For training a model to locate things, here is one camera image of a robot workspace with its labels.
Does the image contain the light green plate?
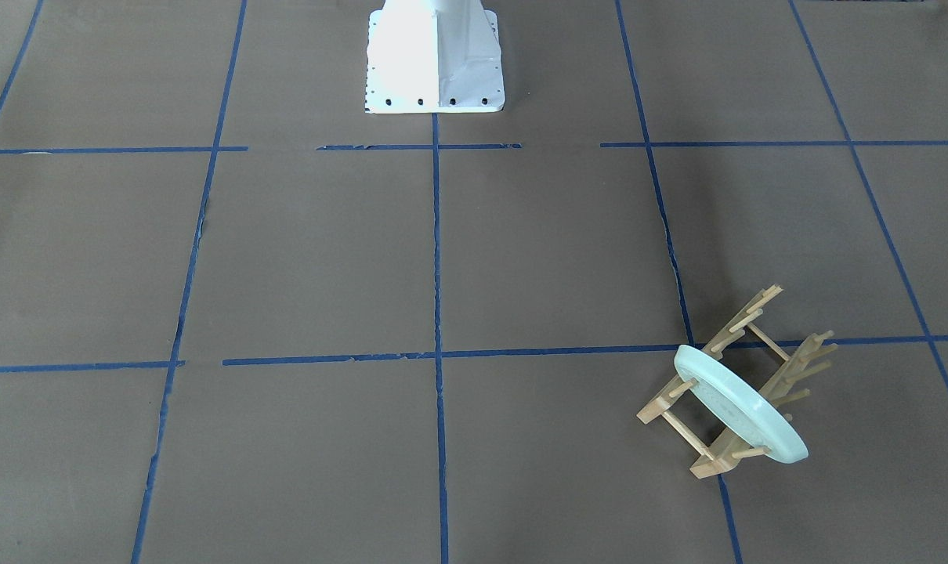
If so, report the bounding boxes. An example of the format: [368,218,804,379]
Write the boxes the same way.
[674,345,809,464]

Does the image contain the wooden dish rack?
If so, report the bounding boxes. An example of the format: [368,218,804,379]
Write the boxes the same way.
[636,284,838,479]

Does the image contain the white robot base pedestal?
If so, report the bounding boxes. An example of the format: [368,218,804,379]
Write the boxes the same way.
[364,1,506,114]

